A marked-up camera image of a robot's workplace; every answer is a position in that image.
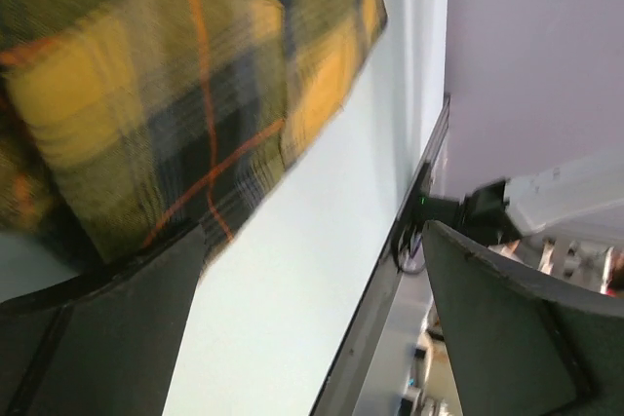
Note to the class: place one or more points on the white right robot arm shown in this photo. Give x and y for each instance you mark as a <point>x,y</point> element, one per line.
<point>580,200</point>

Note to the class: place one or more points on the yellow plaid long sleeve shirt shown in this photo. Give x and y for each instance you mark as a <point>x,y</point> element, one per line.
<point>124,122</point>

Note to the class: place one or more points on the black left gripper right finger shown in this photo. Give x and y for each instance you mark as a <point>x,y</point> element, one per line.
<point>521,342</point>

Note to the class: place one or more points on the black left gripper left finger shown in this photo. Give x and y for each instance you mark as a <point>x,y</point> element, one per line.
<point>104,343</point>

